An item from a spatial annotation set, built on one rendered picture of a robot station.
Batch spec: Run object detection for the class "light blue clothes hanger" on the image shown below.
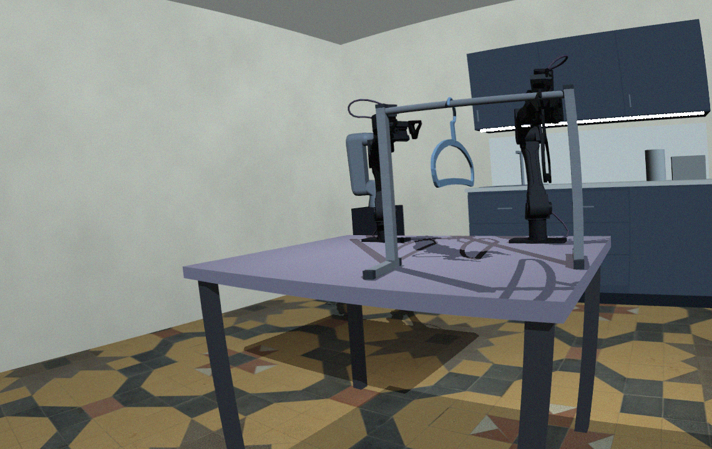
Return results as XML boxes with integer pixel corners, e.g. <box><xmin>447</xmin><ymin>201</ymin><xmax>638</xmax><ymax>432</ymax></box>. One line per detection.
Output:
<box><xmin>431</xmin><ymin>107</ymin><xmax>474</xmax><ymax>188</ymax></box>

